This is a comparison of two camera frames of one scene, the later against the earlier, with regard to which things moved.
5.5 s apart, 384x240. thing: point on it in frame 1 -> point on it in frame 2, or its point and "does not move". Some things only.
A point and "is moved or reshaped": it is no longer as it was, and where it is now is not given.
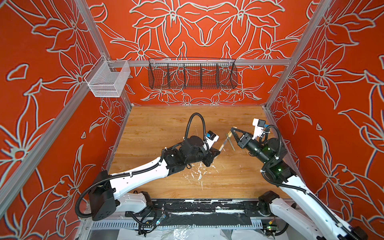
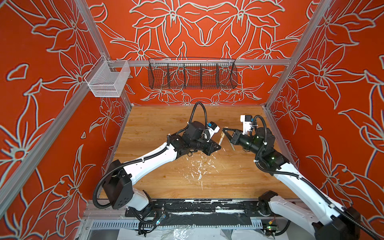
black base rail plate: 203,208 does not move
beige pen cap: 230,133 is moved or reshaped
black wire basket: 192,73 does not move
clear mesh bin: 108,78 does not move
